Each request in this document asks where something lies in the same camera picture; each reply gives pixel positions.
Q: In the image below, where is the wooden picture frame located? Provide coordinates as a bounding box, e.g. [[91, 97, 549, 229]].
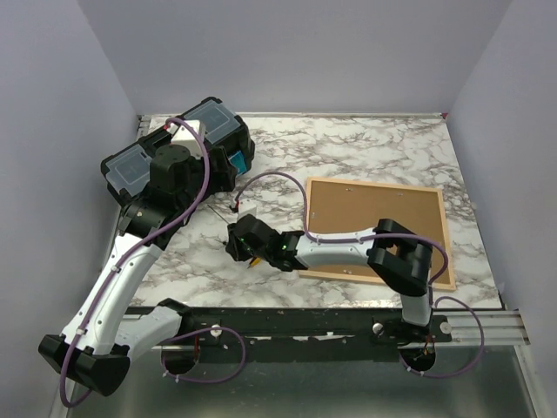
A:
[[299, 177, 457, 291]]

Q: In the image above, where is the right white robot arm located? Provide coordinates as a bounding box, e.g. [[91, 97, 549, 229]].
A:
[[225, 214, 433, 341]]

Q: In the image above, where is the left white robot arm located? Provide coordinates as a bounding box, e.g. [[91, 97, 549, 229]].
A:
[[38, 143, 238, 396]]

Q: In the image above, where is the yellow black hex key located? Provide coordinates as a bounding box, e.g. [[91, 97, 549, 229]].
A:
[[208, 205, 261, 269]]

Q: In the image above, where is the black plastic toolbox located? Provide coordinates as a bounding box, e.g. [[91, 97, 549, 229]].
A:
[[101, 97, 255, 219]]

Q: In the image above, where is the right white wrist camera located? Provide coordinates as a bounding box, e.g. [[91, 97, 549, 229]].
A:
[[230, 199, 257, 221]]

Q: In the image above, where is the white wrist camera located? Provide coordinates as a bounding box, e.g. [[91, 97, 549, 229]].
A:
[[164, 120, 205, 158], [230, 199, 257, 221]]

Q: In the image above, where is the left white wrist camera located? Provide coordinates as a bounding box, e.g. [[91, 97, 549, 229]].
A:
[[164, 120, 205, 158]]

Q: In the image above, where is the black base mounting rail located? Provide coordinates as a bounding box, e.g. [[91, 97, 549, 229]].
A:
[[178, 307, 452, 363]]

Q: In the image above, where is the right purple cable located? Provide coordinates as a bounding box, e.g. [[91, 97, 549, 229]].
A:
[[230, 172, 487, 379]]

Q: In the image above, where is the aluminium extrusion rail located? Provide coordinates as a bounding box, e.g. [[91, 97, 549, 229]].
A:
[[435, 310, 530, 347]]

